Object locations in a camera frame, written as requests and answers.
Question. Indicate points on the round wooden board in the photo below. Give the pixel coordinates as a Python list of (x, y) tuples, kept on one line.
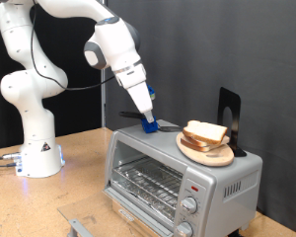
[(217, 158)]

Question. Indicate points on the black metal bookend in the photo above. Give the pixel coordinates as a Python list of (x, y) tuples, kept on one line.
[(235, 108)]

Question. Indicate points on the silver toaster oven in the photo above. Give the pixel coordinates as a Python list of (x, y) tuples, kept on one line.
[(227, 177)]

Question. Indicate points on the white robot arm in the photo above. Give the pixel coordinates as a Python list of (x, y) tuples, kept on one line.
[(36, 138)]

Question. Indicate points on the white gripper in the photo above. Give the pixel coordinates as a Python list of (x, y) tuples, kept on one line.
[(138, 92)]

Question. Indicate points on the red oven indicator light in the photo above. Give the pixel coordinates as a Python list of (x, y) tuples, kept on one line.
[(195, 188)]

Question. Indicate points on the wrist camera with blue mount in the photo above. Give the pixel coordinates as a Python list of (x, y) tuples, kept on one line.
[(151, 93)]

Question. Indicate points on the silver oven knob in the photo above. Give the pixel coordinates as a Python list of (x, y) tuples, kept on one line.
[(184, 229), (189, 205)]

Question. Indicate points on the metal pole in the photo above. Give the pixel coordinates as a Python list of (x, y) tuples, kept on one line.
[(103, 105)]

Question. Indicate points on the foil-lined oven tray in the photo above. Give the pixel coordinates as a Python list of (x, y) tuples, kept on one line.
[(144, 200)]

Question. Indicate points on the black spatula with blue block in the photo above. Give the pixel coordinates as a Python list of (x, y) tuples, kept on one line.
[(131, 115)]

